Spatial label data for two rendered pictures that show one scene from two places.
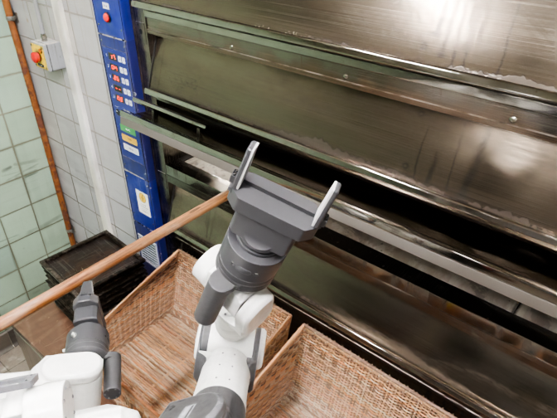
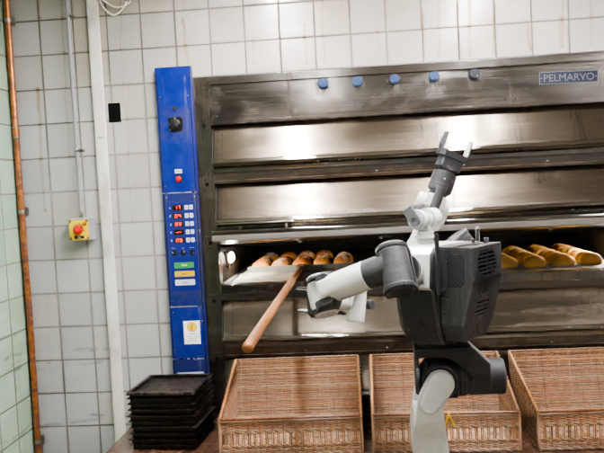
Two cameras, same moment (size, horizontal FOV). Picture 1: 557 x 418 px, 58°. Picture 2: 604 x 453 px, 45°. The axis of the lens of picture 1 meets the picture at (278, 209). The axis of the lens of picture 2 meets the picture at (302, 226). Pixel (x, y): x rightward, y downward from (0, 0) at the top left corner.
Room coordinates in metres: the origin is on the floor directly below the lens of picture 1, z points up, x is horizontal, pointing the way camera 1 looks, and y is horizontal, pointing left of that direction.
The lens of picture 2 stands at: (-1.28, 2.00, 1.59)
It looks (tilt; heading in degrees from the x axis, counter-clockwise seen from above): 3 degrees down; 324
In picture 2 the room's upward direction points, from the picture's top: 3 degrees counter-clockwise
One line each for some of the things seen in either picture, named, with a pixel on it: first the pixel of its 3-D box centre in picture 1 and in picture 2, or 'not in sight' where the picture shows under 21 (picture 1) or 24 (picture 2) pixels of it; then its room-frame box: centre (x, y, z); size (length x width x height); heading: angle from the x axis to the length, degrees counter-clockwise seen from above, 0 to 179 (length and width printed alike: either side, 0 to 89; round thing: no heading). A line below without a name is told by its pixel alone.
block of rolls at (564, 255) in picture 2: not in sight; (535, 254); (0.96, -1.02, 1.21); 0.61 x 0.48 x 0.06; 140
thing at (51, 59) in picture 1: (47, 54); (82, 229); (1.94, 0.88, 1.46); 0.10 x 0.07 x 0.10; 50
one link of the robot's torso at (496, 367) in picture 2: not in sight; (458, 368); (0.31, 0.26, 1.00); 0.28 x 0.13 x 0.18; 49
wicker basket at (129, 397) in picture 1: (184, 345); (294, 402); (1.17, 0.32, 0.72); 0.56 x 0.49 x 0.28; 51
